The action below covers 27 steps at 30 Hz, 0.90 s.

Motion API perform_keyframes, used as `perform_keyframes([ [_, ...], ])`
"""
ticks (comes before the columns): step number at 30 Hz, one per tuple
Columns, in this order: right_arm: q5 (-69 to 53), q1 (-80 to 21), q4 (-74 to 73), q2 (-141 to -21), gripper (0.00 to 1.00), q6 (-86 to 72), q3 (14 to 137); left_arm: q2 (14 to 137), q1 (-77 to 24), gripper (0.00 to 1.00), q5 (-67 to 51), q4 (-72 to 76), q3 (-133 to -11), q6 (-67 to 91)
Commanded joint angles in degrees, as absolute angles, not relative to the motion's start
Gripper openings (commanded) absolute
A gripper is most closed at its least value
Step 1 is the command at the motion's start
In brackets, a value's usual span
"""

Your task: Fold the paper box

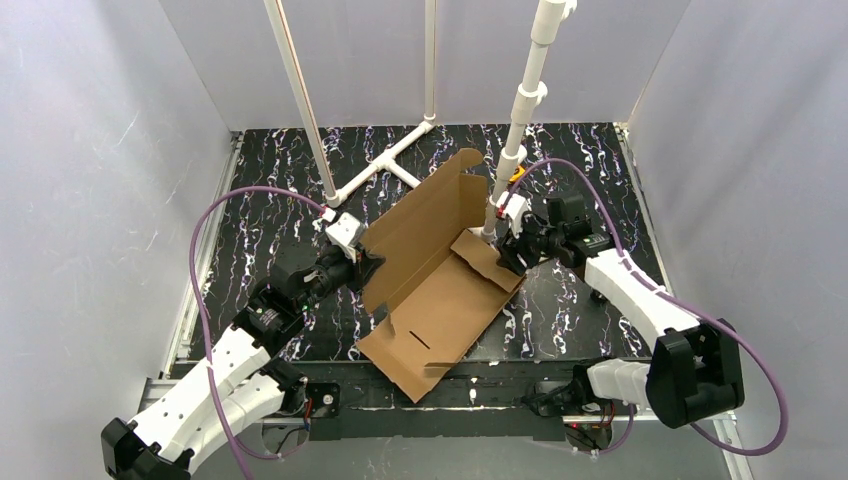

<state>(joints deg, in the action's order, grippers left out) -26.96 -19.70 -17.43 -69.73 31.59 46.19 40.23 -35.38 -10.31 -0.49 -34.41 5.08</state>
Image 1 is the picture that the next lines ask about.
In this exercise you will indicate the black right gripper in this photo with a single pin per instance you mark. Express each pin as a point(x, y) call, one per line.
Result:
point(518, 244)

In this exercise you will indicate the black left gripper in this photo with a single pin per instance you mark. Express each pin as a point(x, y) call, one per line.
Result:
point(361, 266)

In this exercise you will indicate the brown cardboard box sheet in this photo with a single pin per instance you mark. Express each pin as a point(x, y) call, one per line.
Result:
point(440, 284)

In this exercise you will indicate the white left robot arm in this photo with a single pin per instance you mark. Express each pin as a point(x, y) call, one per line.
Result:
point(242, 380)

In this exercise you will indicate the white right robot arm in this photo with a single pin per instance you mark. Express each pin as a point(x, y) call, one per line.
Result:
point(694, 370)

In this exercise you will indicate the yellow tape measure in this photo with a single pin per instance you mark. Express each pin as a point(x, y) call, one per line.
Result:
point(519, 171)

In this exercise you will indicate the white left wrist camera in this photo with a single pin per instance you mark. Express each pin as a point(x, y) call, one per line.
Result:
point(344, 231)

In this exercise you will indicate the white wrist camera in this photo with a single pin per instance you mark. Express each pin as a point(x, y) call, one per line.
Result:
point(512, 208)
point(344, 231)

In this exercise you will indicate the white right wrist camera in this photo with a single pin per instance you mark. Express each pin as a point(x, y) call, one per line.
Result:
point(512, 208)

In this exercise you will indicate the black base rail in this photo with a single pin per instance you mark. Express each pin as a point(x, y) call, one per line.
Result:
point(354, 400)

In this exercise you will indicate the white PVC pipe frame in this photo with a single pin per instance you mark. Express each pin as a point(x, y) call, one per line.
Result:
point(530, 93)

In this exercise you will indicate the white wooden corner post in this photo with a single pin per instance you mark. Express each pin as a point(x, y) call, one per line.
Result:
point(281, 30)

